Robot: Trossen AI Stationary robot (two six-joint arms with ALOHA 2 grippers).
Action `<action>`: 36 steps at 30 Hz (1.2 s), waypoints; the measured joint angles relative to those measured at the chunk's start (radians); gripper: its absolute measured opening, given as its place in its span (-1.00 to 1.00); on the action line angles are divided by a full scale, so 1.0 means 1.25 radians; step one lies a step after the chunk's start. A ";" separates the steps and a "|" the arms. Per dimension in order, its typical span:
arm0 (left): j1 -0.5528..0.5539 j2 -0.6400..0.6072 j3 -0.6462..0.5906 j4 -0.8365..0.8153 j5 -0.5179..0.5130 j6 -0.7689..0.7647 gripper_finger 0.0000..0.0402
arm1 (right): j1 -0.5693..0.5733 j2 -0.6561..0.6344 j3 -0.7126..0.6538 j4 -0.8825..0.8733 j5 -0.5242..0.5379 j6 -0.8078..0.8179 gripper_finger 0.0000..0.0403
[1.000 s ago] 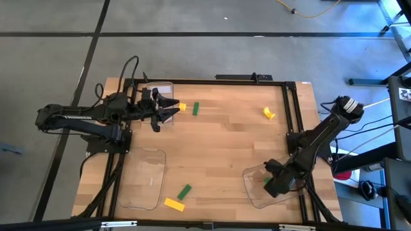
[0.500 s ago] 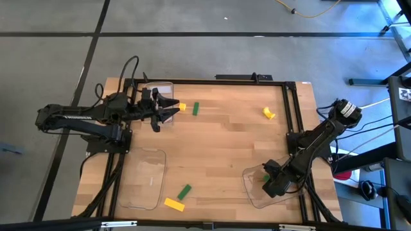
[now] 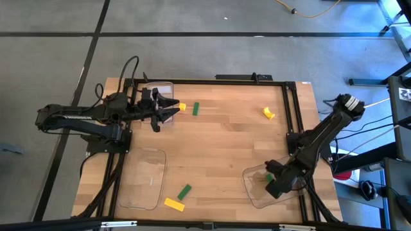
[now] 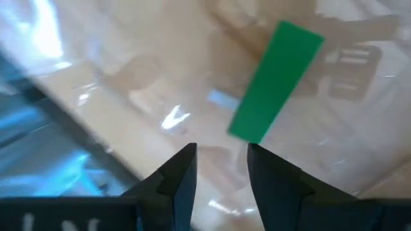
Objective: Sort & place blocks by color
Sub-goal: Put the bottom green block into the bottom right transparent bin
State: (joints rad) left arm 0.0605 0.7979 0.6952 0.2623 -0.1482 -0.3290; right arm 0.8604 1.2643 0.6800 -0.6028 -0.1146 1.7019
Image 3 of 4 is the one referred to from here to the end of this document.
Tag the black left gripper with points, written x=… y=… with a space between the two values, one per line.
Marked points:
x=147 y=109

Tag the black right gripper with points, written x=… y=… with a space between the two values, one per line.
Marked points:
x=285 y=181

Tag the yellow cube block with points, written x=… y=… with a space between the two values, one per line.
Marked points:
x=182 y=107

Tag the short green block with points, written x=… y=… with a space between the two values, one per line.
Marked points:
x=269 y=177

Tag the long green block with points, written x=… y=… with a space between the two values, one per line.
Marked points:
x=184 y=192
x=196 y=108

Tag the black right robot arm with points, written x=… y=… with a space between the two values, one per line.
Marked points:
x=321 y=138

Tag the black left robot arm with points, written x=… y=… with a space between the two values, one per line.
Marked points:
x=80 y=117

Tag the narrow clear plastic bin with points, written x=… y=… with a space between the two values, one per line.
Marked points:
x=162 y=88

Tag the wide clear plastic bin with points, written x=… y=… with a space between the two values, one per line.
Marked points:
x=257 y=192
x=141 y=179

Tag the red round object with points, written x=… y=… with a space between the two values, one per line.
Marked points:
x=343 y=176

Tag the yellow arch block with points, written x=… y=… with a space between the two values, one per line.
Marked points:
x=268 y=114

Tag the black flat mounting bar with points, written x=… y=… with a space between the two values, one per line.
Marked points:
x=234 y=77

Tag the black headphones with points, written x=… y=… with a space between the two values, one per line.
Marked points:
x=367 y=191

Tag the black diagonal beam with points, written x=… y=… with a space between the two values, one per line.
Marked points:
x=369 y=157

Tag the light grey rod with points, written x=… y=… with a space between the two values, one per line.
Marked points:
x=369 y=141

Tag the black equipment box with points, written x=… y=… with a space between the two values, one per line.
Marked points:
x=398 y=179

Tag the black floor stand beam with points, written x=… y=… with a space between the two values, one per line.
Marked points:
x=366 y=82

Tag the white fiducial marker tag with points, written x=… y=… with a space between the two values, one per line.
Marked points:
x=405 y=94

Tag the black extrusion bar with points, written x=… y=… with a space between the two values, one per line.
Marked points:
x=64 y=224

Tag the small black plug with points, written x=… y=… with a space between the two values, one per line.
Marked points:
x=293 y=11

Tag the grey floor object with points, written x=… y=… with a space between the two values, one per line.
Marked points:
x=9 y=149

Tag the metal rack leg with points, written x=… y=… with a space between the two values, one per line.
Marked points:
x=398 y=35

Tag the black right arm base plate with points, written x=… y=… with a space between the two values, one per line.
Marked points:
x=290 y=144

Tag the silver metal bracket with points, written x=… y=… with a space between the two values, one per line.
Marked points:
x=297 y=227
x=118 y=224

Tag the black aluminium table frame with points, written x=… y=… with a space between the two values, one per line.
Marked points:
x=224 y=82

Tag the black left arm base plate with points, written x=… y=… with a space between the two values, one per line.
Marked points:
x=96 y=148

